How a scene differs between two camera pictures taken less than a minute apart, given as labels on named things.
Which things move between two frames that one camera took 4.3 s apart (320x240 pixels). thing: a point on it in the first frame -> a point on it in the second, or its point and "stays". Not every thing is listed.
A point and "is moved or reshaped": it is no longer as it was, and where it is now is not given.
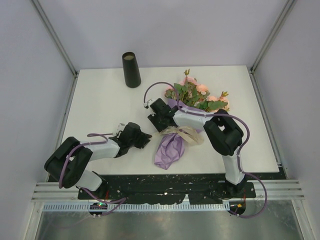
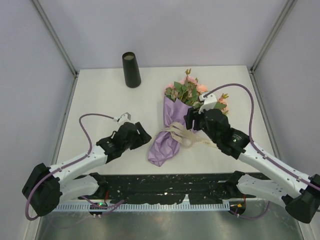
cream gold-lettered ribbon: x=190 y=134 is moved or reshaped
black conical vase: x=132 y=75 stays
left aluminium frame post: x=54 y=34 stays
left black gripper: x=144 y=136 stays
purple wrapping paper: x=171 y=146 is moved or reshaped
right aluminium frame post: x=288 y=7 stays
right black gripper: x=153 y=118 -> x=193 y=114
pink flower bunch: x=188 y=91 stays
